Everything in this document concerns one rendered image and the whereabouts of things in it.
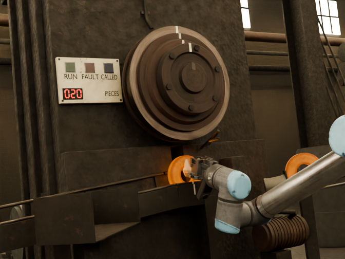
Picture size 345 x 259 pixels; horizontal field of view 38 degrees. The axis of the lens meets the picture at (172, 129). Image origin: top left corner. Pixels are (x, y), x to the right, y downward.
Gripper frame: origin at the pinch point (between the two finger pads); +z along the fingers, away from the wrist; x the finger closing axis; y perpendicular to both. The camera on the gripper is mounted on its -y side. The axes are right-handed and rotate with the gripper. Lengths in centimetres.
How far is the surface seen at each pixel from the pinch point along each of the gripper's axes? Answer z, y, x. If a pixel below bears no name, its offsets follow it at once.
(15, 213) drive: 118, -47, 40
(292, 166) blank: -16.9, 1.4, -42.2
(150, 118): 1.5, 21.2, 15.8
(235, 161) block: -4.5, 2.6, -21.6
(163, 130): 0.2, 16.6, 10.9
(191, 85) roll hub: -4.4, 34.4, 1.3
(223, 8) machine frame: 31, 68, -37
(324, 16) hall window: 665, 144, -773
